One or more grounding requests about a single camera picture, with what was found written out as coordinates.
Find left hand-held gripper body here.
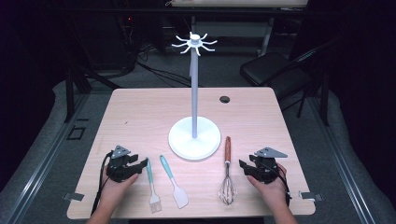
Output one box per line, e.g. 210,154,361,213
106,145,139,183

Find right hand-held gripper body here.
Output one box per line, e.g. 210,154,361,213
253,147,289,185

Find teal handled slotted turner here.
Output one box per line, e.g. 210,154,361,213
145,157,163,214

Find wooden-handled wire whisk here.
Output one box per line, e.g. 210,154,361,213
218,135,238,206

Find teal-handled white spatula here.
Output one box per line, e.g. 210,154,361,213
159,154,190,210

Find white utensil rack stand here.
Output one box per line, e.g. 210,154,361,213
168,31,222,161

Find person's left hand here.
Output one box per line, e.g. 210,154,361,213
99,174,140,206

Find person's right hand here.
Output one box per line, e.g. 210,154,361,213
247,164,289,211

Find grey metal table clip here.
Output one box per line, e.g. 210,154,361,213
299,190,324,202
64,191,85,202

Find black folding chair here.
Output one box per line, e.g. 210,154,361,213
239,35,344,127

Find pale table with metal legs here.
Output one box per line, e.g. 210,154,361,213
164,0,309,57

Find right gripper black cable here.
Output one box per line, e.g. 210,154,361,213
275,164,292,208

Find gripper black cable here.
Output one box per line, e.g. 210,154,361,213
91,151,113,216
275,164,292,208

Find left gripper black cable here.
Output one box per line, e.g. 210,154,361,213
91,151,113,216

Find grey metal floor rail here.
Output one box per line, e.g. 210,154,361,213
307,96,375,224
6,92,92,224

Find black floor cables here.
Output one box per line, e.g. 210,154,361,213
136,43,200,88

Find black metal stand frame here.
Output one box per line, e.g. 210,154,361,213
64,66,122,124

